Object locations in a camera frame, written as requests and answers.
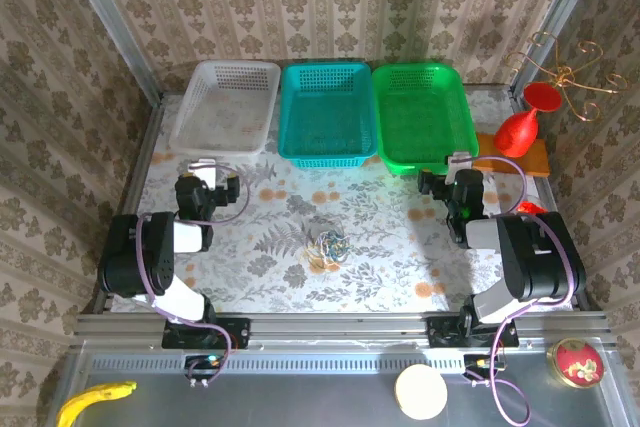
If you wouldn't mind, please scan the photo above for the small black controller board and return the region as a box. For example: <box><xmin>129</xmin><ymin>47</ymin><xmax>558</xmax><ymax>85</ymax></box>
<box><xmin>185</xmin><ymin>354</ymin><xmax>224</xmax><ymax>388</ymax></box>
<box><xmin>463</xmin><ymin>354</ymin><xmax>506</xmax><ymax>388</ymax></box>

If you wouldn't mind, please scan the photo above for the round cream disc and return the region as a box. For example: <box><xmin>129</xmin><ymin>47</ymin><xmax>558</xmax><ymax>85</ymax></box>
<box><xmin>394</xmin><ymin>364</ymin><xmax>449</xmax><ymax>421</ymax></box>

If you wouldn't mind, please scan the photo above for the teal plastic basket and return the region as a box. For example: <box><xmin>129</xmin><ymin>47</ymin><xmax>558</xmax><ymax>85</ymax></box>
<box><xmin>277</xmin><ymin>61</ymin><xmax>379</xmax><ymax>171</ymax></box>

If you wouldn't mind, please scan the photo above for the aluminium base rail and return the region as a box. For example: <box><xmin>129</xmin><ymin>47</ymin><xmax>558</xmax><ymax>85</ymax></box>
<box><xmin>74</xmin><ymin>312</ymin><xmax>612</xmax><ymax>351</ymax></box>

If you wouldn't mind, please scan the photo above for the slotted metal strip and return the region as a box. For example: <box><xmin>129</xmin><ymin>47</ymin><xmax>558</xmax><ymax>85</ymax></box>
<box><xmin>84</xmin><ymin>354</ymin><xmax>556</xmax><ymax>376</ymax></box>

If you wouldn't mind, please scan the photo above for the red object in clear box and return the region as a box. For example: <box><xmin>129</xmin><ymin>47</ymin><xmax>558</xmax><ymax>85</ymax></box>
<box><xmin>514</xmin><ymin>192</ymin><xmax>550</xmax><ymax>218</ymax></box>

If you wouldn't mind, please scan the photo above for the yellow cable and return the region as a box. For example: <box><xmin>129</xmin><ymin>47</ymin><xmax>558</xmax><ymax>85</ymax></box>
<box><xmin>304</xmin><ymin>241</ymin><xmax>334</xmax><ymax>273</ymax></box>

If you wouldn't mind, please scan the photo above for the white cable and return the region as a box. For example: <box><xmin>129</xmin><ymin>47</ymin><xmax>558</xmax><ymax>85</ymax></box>
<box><xmin>309</xmin><ymin>224</ymin><xmax>351</xmax><ymax>271</ymax></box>

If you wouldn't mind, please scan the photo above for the wooden board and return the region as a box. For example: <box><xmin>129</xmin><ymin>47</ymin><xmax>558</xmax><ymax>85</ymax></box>
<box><xmin>472</xmin><ymin>132</ymin><xmax>551</xmax><ymax>178</ymax></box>

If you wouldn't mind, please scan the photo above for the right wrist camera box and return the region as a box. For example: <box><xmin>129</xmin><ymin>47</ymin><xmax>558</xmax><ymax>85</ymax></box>
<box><xmin>446</xmin><ymin>150</ymin><xmax>474</xmax><ymax>173</ymax></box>

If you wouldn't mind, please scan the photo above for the tangle of coloured wires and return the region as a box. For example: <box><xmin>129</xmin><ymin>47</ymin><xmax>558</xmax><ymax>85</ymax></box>
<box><xmin>319</xmin><ymin>230</ymin><xmax>353</xmax><ymax>264</ymax></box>

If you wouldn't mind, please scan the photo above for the aluminium side rail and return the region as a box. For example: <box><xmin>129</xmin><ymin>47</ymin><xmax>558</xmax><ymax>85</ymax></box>
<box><xmin>507</xmin><ymin>89</ymin><xmax>591</xmax><ymax>316</ymax></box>
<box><xmin>92</xmin><ymin>94</ymin><xmax>166</xmax><ymax>316</ymax></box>

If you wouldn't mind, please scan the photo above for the green plastic basket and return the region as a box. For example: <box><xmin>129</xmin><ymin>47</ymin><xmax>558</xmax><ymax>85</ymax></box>
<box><xmin>370</xmin><ymin>62</ymin><xmax>481</xmax><ymax>178</ymax></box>

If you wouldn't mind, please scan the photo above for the aluminium frame post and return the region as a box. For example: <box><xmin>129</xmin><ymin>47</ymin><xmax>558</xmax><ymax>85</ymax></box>
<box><xmin>508</xmin><ymin>0</ymin><xmax>609</xmax><ymax>101</ymax></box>
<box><xmin>55</xmin><ymin>0</ymin><xmax>164</xmax><ymax>107</ymax></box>

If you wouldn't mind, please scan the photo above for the floral printed table cover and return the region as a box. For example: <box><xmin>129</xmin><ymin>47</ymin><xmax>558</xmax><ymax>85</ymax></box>
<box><xmin>112</xmin><ymin>91</ymin><xmax>574</xmax><ymax>314</ymax></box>

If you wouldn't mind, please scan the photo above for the round red tin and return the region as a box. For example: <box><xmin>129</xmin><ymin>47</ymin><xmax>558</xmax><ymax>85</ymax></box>
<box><xmin>550</xmin><ymin>338</ymin><xmax>605</xmax><ymax>389</ymax></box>

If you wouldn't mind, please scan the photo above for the yellow banana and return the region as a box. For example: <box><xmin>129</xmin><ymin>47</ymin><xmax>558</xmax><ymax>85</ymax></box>
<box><xmin>55</xmin><ymin>380</ymin><xmax>138</xmax><ymax>427</ymax></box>

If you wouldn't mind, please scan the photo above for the gold wire ornament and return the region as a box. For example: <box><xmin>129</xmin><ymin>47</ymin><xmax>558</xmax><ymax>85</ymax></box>
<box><xmin>503</xmin><ymin>30</ymin><xmax>629</xmax><ymax>123</ymax></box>

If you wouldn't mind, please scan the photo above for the coloured wire pile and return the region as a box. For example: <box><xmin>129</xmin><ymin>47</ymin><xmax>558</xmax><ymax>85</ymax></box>
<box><xmin>307</xmin><ymin>239</ymin><xmax>346</xmax><ymax>273</ymax></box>

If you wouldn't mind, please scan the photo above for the red plastic goblet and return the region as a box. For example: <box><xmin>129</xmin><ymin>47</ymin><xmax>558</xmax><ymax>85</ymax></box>
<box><xmin>493</xmin><ymin>81</ymin><xmax>562</xmax><ymax>158</ymax></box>

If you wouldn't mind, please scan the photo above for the white plastic basket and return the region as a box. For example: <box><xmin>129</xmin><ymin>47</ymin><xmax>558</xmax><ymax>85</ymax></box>
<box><xmin>168</xmin><ymin>59</ymin><xmax>282</xmax><ymax>157</ymax></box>

